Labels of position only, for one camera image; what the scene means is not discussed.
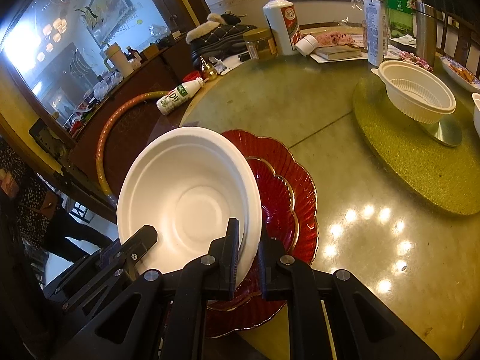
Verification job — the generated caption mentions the green plastic bottle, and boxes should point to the green plastic bottle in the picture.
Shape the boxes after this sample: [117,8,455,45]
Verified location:
[386,0,413,38]

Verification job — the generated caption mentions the white foam bowl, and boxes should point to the white foam bowl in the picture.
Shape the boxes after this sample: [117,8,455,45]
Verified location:
[116,127,262,283]
[472,93,480,136]

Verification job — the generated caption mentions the large red wedding plate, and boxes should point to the large red wedding plate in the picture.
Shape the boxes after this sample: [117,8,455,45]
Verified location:
[206,130,319,338]

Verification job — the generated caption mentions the pink wrapped candies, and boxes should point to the pink wrapped candies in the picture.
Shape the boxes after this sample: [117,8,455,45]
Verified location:
[399,51,434,72]

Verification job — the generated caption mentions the book with pink cloth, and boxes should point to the book with pink cloth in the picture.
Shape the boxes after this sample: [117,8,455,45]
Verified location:
[310,31,367,63]

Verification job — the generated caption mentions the black fur-trimmed jacket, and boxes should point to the black fur-trimmed jacket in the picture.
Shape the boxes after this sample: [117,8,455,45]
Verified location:
[185,12,257,70]

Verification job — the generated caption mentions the white thermos mug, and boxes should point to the white thermos mug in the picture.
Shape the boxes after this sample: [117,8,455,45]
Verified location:
[103,42,134,78]

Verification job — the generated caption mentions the blue white food plate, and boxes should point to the blue white food plate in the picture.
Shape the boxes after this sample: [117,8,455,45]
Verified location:
[439,56,480,93]

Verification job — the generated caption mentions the white red liquor bottle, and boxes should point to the white red liquor bottle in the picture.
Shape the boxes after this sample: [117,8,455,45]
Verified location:
[263,0,301,56]

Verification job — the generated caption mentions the stainless steel thermos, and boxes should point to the stainless steel thermos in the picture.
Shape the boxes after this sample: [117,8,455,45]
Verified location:
[416,2,437,66]

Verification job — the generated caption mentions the small white cup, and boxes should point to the small white cup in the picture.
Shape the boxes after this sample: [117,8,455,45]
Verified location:
[295,34,320,56]

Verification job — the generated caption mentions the white green milk bottle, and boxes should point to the white green milk bottle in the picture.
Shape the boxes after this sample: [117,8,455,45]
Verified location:
[156,77,204,116]

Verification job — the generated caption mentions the amber glass jar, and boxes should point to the amber glass jar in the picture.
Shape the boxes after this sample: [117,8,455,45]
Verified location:
[242,28,278,61]

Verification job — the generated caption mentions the small red gold-rimmed plate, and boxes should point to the small red gold-rimmed plate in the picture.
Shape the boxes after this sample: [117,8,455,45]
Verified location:
[208,157,299,312]

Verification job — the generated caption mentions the silver turntable disc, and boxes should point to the silver turntable disc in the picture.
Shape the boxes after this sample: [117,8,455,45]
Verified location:
[420,115,463,148]

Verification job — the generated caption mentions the cream ribbed plastic bowl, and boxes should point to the cream ribbed plastic bowl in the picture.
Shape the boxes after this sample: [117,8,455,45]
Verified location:
[371,60,456,125]

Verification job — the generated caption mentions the dark wooden chair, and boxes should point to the dark wooden chair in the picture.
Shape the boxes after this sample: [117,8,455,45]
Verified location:
[435,10,479,74]

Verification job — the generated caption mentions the green round table mat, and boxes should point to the green round table mat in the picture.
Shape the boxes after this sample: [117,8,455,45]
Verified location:
[352,71,479,215]

